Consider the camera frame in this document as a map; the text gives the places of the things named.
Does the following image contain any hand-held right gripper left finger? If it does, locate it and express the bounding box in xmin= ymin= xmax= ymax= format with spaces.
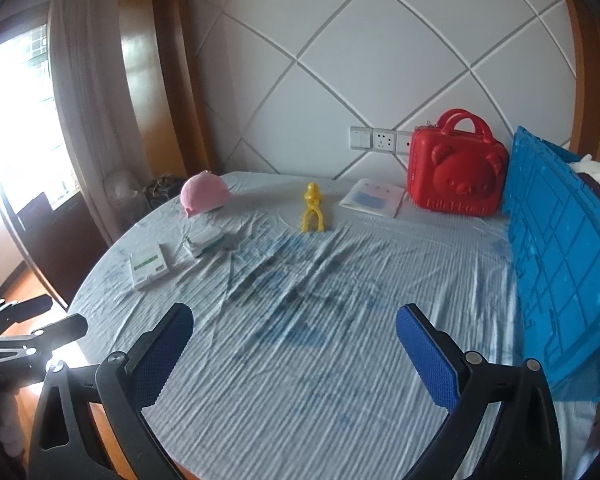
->
xmin=27 ymin=302 xmax=196 ymax=480

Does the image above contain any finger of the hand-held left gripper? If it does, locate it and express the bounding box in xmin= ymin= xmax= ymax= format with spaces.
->
xmin=0 ymin=312 xmax=89 ymax=363
xmin=0 ymin=294 xmax=54 ymax=333

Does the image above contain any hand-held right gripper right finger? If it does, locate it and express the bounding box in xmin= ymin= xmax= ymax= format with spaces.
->
xmin=395 ymin=302 xmax=563 ymax=480

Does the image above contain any blue plastic crate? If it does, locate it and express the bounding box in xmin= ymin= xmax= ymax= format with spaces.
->
xmin=500 ymin=125 xmax=600 ymax=403

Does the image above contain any yellow duck clip toy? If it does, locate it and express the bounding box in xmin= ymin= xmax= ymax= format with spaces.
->
xmin=300 ymin=182 xmax=332 ymax=235

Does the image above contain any white and green flat box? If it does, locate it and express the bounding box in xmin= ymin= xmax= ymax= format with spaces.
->
xmin=129 ymin=244 xmax=173 ymax=291

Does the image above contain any dark chair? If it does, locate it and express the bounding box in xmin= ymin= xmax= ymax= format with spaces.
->
xmin=15 ymin=191 xmax=56 ymax=241

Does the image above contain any small white and green box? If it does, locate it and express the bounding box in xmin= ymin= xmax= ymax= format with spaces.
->
xmin=184 ymin=230 xmax=227 ymax=259

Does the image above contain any white booklet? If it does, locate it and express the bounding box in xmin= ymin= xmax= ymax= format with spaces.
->
xmin=339 ymin=178 xmax=406 ymax=219

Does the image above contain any woven basket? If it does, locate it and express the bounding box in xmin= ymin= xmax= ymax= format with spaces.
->
xmin=142 ymin=174 xmax=188 ymax=208

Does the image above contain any red bear carry case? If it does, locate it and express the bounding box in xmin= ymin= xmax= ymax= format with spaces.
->
xmin=406 ymin=108 xmax=510 ymax=218

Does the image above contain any sheer white curtain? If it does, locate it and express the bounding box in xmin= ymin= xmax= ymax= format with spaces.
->
xmin=45 ymin=0 xmax=153 ymax=246

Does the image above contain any white wall socket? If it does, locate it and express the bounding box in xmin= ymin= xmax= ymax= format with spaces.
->
xmin=372 ymin=128 xmax=397 ymax=153

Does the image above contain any white wall switch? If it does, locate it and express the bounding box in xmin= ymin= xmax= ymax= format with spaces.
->
xmin=349 ymin=126 xmax=373 ymax=151

